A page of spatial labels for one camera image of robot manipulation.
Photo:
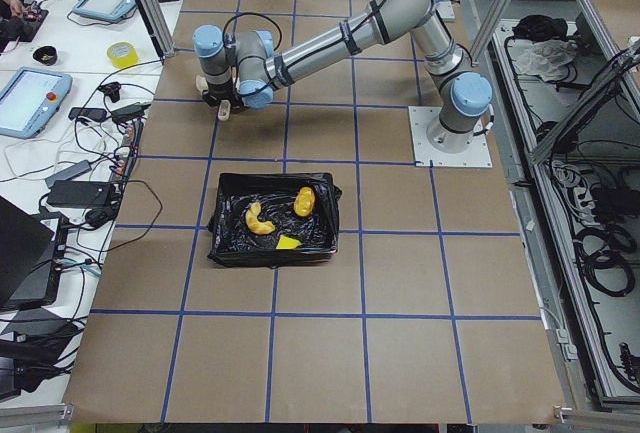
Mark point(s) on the black laptop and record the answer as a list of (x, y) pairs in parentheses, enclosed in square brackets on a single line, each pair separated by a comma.
[(32, 250)]

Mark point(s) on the black bag lined bin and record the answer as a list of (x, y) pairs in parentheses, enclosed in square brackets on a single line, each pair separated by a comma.
[(233, 245)]

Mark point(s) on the blue teach pendant far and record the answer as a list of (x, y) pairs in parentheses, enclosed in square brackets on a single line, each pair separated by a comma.
[(110, 11)]

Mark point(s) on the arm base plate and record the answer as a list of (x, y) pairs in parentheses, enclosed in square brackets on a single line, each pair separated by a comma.
[(446, 10), (434, 146)]

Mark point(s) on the yellow ball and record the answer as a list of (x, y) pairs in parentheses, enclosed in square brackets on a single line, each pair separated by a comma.
[(304, 202)]

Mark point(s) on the black power adapter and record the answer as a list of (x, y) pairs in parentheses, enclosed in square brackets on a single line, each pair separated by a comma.
[(80, 194)]

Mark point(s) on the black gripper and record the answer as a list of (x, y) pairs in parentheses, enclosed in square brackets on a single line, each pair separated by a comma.
[(218, 94)]

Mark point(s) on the aluminium frame post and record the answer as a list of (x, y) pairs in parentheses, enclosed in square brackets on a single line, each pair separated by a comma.
[(156, 27)]

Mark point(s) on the cream crescent bread piece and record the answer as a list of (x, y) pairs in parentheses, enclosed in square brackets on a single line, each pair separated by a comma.
[(253, 222)]

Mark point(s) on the blue teach pendant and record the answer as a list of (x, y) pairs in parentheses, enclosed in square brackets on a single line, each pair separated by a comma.
[(110, 11), (30, 99)]

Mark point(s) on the yellow tape roll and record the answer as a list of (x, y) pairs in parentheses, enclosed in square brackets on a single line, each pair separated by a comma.
[(122, 55)]

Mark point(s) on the yellow sponge piece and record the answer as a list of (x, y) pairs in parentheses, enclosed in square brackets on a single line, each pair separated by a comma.
[(287, 243)]

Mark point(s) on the white crumpled cloth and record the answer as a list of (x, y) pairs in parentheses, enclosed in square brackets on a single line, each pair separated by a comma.
[(547, 60)]

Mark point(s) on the blue teach pendant near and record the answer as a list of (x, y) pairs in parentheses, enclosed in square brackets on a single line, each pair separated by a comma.
[(30, 99)]

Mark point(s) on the beige plastic dustpan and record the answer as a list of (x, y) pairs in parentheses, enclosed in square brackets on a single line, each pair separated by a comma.
[(223, 106)]

